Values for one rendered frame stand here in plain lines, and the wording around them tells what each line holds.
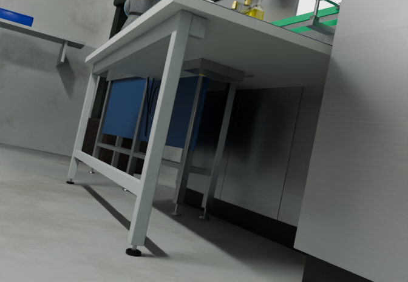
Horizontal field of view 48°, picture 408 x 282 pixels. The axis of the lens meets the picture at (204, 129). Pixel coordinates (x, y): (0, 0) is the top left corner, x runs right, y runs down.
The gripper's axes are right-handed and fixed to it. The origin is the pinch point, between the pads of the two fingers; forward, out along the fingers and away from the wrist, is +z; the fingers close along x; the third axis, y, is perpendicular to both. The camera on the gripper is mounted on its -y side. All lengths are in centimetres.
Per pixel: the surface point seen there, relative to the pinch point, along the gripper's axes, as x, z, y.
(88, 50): 6, -10, -338
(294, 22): -5, 22, 49
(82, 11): -10, -52, -341
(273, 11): 11.7, 4.2, 8.0
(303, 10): 11.8, 7.9, 32.0
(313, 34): -7, 30, 64
